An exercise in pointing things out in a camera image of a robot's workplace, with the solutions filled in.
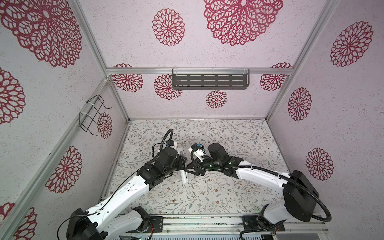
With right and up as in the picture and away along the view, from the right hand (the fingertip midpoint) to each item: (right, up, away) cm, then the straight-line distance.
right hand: (185, 166), depth 74 cm
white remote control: (-1, -5, -1) cm, 5 cm away
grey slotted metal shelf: (+16, +51, +26) cm, 60 cm away
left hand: (0, +2, +4) cm, 4 cm away
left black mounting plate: (-15, -28, -1) cm, 32 cm away
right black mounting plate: (+33, -27, -2) cm, 43 cm away
